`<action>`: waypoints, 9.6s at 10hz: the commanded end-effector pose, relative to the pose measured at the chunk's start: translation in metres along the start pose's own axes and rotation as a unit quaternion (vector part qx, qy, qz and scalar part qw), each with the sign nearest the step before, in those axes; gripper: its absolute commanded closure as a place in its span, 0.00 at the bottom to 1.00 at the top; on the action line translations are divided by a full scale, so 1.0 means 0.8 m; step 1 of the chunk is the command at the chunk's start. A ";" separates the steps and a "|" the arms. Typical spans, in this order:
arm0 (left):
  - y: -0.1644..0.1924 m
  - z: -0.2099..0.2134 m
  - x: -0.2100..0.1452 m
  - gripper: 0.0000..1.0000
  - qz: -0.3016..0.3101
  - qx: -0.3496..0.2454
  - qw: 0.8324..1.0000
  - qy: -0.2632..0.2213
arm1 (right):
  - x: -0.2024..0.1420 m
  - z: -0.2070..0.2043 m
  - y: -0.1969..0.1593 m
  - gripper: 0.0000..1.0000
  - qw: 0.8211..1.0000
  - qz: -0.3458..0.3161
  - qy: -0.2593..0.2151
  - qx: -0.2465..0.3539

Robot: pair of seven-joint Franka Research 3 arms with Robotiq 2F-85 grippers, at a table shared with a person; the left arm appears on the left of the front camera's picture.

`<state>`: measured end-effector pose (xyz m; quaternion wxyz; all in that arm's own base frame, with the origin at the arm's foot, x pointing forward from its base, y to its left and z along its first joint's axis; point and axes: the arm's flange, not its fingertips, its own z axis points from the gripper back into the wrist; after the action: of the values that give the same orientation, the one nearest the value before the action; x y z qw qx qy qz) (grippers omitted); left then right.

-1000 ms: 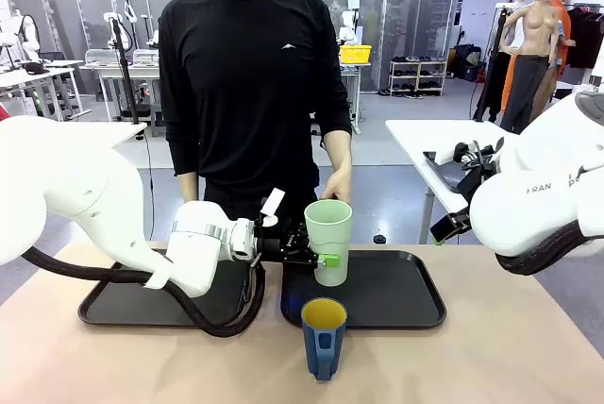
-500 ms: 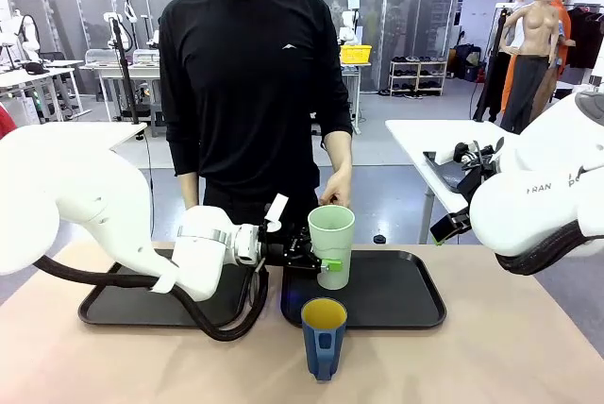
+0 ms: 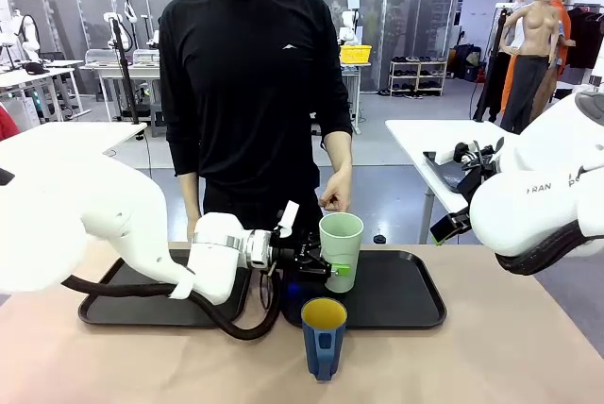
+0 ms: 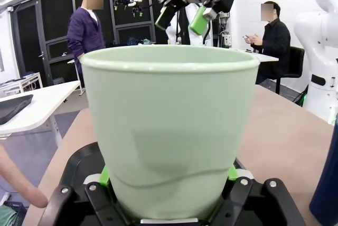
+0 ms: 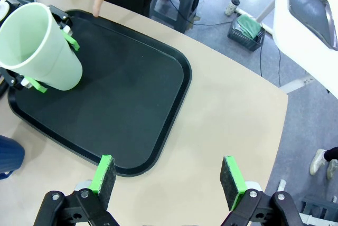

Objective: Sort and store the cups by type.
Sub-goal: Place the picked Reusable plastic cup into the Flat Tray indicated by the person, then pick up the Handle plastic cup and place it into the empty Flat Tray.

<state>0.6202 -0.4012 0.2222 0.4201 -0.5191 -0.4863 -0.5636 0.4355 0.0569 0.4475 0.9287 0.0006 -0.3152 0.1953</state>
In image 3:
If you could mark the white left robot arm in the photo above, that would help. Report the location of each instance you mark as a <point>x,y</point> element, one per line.
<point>71,210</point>

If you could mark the white shoe rack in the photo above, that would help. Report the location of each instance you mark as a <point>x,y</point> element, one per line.
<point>417,76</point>

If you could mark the white headless mannequin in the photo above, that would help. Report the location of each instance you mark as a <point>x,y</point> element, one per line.
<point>520,7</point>

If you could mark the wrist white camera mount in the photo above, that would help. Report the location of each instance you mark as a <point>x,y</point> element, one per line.
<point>289,217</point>
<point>455,154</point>

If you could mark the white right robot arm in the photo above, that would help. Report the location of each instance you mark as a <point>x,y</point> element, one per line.
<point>528,206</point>

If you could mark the blue mug yellow inside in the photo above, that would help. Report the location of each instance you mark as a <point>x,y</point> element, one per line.
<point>324,342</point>

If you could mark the person's black-shirted torso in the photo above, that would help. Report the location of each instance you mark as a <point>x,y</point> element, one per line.
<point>250,92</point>

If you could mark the person's right hand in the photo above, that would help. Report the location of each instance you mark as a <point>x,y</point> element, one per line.
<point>192,230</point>

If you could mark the white background workbench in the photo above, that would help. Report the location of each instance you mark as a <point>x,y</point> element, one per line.
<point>127,71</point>

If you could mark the black plastic serving tray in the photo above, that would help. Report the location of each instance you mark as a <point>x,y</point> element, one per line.
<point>122,309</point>
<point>396,291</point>

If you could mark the mannequin in orange clothes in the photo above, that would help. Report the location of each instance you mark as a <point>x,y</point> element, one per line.
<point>562,12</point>

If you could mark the person's left forearm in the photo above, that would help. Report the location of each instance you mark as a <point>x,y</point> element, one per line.
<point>340,154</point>

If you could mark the pale green plastic cup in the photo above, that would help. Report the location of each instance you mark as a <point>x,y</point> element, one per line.
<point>342,243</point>

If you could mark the black tripod stand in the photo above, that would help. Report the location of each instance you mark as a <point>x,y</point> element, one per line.
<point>123,64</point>

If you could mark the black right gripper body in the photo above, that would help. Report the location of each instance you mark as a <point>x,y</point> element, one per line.
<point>460,222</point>

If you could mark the yellow plastic basket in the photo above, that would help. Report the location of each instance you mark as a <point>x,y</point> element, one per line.
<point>356,54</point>

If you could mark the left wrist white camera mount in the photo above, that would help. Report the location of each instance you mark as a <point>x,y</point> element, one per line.
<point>289,217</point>

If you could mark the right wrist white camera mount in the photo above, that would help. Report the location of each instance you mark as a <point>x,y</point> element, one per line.
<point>455,154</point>

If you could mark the person's right forearm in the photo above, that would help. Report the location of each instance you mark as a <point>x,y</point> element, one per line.
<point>189,196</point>

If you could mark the rack of black clothes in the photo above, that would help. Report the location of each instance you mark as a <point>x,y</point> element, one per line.
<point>587,36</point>

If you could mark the person's left hand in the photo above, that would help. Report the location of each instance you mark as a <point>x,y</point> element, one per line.
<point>337,194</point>

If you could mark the beige mannequin in grey trousers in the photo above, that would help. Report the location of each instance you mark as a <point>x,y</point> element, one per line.
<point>535,36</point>

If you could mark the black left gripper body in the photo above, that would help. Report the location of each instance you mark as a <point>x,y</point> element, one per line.
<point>302,255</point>

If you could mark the small black floor puck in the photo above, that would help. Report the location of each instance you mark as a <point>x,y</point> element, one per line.
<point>377,238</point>

